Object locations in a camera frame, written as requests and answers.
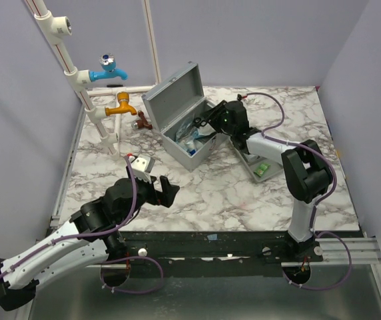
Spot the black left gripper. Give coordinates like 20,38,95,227
118,165,179,224

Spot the blue white bandage roll pack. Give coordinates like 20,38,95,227
176,131,198,151

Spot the grey metal medicine box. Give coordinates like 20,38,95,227
142,61,227,171

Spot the grey plastic tray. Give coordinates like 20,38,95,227
230,137,286,183

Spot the white blue tube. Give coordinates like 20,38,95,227
185,140,198,156

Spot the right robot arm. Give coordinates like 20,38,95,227
194,100,336,261

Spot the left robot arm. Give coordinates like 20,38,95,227
0,176,180,311

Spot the brown faucet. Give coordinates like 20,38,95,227
131,111,153,130

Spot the orange plastic faucet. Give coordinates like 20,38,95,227
105,91,137,117

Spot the blue plastic faucet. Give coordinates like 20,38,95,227
89,53,128,82

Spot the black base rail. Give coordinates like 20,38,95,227
108,231,322,278

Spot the white pvc pipe frame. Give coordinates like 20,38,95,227
25,1,153,159

